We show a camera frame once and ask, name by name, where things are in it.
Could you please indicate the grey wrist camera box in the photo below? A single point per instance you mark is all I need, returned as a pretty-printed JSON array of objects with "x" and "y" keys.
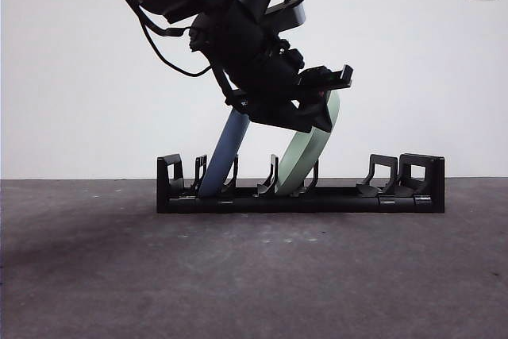
[{"x": 287, "y": 15}]

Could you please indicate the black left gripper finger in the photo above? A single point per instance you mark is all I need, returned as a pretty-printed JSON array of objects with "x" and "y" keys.
[{"x": 317, "y": 112}]

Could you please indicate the black plate rack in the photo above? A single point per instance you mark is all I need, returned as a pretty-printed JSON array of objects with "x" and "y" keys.
[{"x": 341, "y": 205}]

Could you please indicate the green round plate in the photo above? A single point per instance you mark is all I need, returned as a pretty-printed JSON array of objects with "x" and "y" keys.
[{"x": 295, "y": 160}]

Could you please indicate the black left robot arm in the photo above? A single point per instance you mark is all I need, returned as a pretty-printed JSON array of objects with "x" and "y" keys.
[{"x": 246, "y": 57}]

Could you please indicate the blue round plate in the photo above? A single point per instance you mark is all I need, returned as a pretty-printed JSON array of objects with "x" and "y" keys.
[{"x": 224, "y": 156}]

